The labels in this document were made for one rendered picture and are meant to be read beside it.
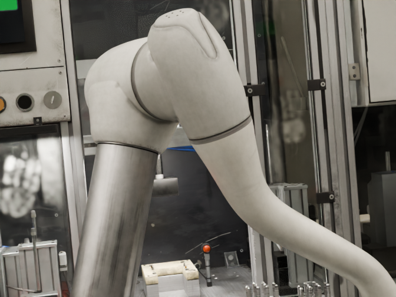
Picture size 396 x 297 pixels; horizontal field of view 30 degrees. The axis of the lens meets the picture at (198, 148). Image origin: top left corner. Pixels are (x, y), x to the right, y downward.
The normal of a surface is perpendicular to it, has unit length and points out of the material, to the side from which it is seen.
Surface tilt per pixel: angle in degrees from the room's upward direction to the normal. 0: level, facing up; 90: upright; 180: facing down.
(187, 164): 90
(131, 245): 93
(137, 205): 92
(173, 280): 90
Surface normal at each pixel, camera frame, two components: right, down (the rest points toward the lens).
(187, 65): -0.06, 0.13
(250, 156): 0.70, 0.10
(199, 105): -0.17, 0.33
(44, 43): 0.14, 0.04
